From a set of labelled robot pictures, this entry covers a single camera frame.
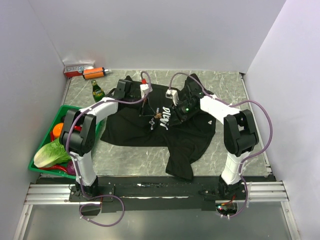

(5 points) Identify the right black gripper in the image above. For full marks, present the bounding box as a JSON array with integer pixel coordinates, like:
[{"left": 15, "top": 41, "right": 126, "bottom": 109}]
[{"left": 168, "top": 100, "right": 198, "bottom": 127}]

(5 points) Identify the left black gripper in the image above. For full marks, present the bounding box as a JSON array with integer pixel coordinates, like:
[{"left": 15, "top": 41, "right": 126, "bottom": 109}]
[{"left": 125, "top": 92, "right": 157, "bottom": 117}]

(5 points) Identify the small sparkly brooch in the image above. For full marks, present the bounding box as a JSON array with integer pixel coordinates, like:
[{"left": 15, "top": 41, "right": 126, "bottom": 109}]
[{"left": 154, "top": 113, "right": 162, "bottom": 119}]

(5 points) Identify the black printed t-shirt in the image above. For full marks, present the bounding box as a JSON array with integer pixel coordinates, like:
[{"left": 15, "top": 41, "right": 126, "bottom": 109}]
[{"left": 100, "top": 73, "right": 216, "bottom": 181}]

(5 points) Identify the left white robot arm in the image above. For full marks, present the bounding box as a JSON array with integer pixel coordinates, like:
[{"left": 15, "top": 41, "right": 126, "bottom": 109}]
[{"left": 59, "top": 80, "right": 152, "bottom": 201}]

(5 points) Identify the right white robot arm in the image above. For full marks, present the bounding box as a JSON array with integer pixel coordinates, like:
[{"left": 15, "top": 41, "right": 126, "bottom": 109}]
[{"left": 165, "top": 83, "right": 259, "bottom": 200}]

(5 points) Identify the green glass bottle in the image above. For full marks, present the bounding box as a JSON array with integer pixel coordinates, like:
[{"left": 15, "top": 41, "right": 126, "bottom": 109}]
[{"left": 90, "top": 80, "right": 106, "bottom": 103}]

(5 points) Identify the orange cylinder tool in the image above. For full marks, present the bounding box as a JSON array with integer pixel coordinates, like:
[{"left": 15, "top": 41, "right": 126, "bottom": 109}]
[{"left": 82, "top": 67, "right": 112, "bottom": 80}]

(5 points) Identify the red white cardboard box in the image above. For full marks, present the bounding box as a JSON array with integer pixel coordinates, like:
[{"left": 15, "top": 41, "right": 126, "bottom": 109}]
[{"left": 63, "top": 63, "right": 95, "bottom": 78}]

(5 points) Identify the orange fruit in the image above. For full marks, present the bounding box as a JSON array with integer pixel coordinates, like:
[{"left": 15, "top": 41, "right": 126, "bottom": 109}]
[{"left": 52, "top": 122, "right": 64, "bottom": 139}]

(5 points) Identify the purple red onion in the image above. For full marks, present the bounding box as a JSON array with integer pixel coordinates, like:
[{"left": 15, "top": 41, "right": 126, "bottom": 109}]
[{"left": 66, "top": 160, "right": 76, "bottom": 176}]

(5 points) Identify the lettuce head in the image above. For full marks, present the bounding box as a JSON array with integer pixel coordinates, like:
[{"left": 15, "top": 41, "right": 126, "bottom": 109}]
[{"left": 33, "top": 138, "right": 71, "bottom": 168}]

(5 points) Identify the red chili pepper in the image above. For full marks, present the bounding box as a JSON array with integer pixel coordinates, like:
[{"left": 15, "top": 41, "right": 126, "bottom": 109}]
[{"left": 40, "top": 164, "right": 68, "bottom": 174}]

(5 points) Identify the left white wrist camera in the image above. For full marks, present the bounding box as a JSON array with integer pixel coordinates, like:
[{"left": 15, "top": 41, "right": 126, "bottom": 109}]
[{"left": 139, "top": 78, "right": 153, "bottom": 99}]

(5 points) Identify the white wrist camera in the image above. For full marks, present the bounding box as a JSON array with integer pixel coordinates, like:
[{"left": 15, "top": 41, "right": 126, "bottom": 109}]
[
  {"left": 165, "top": 89, "right": 179, "bottom": 106},
  {"left": 139, "top": 78, "right": 153, "bottom": 99}
]

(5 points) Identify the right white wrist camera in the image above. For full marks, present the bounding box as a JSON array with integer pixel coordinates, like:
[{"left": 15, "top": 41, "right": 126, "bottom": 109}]
[{"left": 165, "top": 89, "right": 179, "bottom": 106}]

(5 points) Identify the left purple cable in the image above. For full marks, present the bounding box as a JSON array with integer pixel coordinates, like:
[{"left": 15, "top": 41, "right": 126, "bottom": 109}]
[{"left": 66, "top": 71, "right": 152, "bottom": 227}]

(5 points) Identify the purple cable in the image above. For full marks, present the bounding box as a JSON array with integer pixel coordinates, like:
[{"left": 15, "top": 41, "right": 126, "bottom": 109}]
[
  {"left": 66, "top": 71, "right": 152, "bottom": 227},
  {"left": 169, "top": 72, "right": 273, "bottom": 221}
]

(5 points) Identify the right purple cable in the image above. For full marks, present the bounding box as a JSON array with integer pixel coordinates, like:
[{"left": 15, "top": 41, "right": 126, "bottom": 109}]
[{"left": 169, "top": 72, "right": 273, "bottom": 221}]

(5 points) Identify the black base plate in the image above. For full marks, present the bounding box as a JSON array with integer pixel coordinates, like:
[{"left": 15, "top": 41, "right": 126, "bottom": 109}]
[{"left": 69, "top": 176, "right": 246, "bottom": 213}]

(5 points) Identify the aluminium rail frame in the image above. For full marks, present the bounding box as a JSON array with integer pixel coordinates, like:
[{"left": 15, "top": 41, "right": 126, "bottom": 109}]
[{"left": 23, "top": 181, "right": 290, "bottom": 206}]

